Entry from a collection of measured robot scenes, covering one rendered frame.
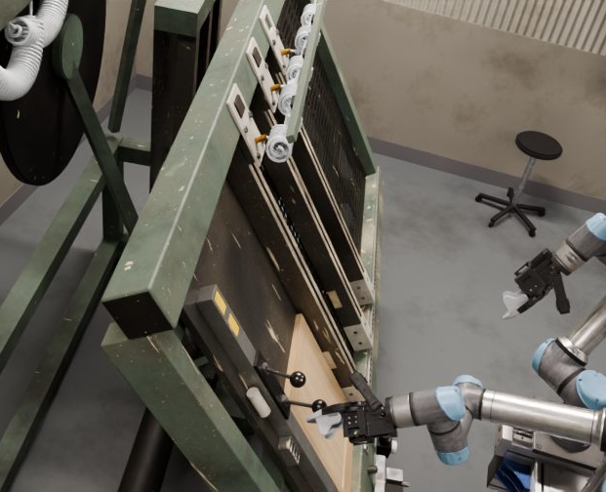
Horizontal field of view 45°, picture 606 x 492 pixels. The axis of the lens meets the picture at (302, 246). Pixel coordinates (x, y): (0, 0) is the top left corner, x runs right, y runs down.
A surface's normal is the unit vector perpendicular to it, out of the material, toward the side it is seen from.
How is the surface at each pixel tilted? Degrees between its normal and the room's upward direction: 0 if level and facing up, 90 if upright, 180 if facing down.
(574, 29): 90
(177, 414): 90
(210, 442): 90
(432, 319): 0
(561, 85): 90
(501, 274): 0
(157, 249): 30
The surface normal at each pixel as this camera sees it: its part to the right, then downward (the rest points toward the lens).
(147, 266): -0.36, -0.75
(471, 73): -0.25, 0.59
